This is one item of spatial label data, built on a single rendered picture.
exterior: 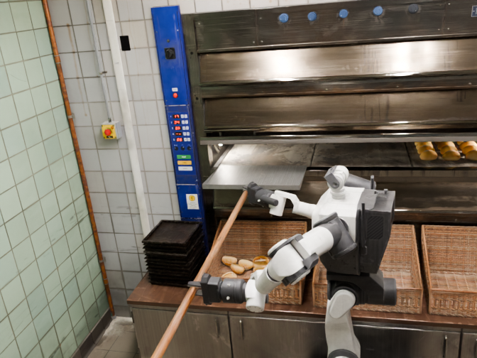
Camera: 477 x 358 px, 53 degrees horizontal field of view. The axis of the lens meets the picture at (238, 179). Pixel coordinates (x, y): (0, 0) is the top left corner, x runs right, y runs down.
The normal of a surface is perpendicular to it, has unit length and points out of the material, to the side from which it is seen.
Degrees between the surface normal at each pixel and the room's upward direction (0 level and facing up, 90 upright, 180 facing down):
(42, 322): 90
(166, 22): 90
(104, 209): 90
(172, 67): 90
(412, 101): 70
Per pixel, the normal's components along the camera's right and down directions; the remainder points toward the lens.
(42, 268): 0.97, 0.00
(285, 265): -0.34, -0.07
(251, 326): -0.22, 0.38
